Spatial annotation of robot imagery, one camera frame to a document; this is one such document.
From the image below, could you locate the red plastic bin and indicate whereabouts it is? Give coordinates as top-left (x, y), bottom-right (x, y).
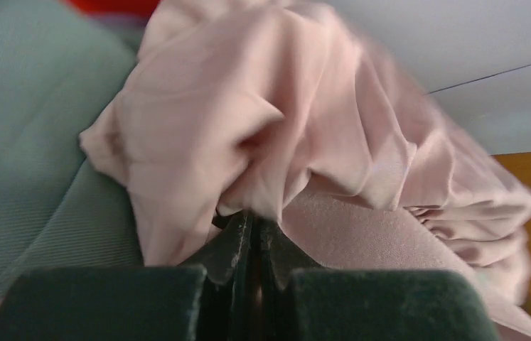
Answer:
top-left (65, 0), bottom-right (160, 18)

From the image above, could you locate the pink skirt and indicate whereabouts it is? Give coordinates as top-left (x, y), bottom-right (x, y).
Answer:
top-left (0, 0), bottom-right (531, 341)

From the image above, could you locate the grey pleated skirt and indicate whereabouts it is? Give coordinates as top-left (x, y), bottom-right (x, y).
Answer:
top-left (0, 1), bottom-right (143, 297)

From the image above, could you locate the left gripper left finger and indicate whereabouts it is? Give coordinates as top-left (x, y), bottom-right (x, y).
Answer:
top-left (0, 212), bottom-right (252, 340)

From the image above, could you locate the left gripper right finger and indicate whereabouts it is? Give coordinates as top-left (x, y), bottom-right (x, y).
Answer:
top-left (259, 220), bottom-right (500, 340)

